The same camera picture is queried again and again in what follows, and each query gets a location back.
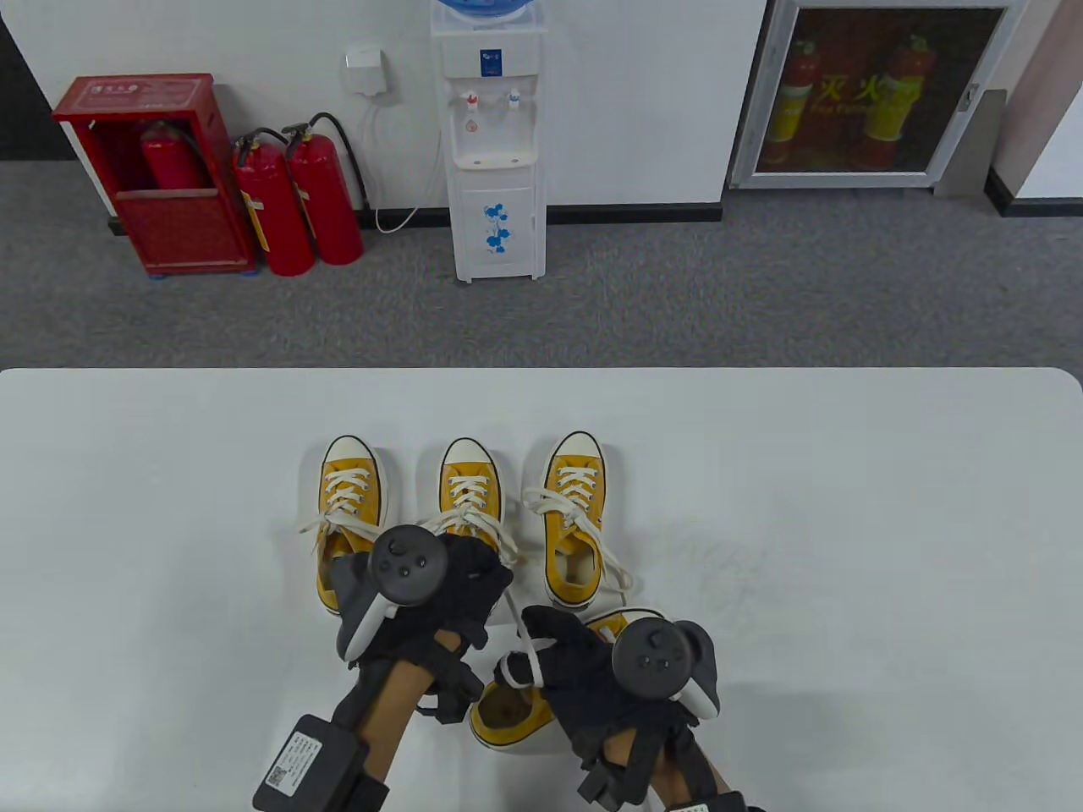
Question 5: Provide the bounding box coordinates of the white water dispenser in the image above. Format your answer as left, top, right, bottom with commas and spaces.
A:
430, 8, 547, 284

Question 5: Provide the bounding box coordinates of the red fire extinguisher cabinet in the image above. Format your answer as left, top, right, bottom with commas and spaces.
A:
51, 74, 259, 278

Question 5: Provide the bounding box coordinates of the person's left forearm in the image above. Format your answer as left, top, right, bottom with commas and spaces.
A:
334, 630, 466, 787

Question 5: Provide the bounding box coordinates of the person's right forearm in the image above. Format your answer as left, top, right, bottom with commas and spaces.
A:
592, 727, 737, 812

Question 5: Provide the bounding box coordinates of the glass door fire cabinet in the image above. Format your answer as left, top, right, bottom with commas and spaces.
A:
728, 0, 1029, 191

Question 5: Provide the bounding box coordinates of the black labelled box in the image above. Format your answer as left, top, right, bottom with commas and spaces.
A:
252, 715, 390, 812
668, 791, 767, 812

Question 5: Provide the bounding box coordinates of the person's left hand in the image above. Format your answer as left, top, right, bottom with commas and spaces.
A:
351, 533, 514, 678

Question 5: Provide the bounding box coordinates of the grey tracking controller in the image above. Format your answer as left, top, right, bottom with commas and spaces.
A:
611, 617, 723, 720
330, 524, 449, 661

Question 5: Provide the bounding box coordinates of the white wall box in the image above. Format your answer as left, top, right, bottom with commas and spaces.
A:
342, 44, 397, 104

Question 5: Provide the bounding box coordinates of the person's right hand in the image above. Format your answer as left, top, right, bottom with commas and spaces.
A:
499, 605, 703, 771

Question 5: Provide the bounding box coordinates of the white power cable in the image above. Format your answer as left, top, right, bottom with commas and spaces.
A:
360, 97, 445, 235

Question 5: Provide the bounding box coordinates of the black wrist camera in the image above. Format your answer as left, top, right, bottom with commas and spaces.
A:
577, 744, 657, 809
419, 656, 485, 726

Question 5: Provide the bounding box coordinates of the red fire extinguisher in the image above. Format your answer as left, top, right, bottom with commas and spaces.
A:
283, 112, 371, 266
233, 129, 316, 277
140, 121, 208, 191

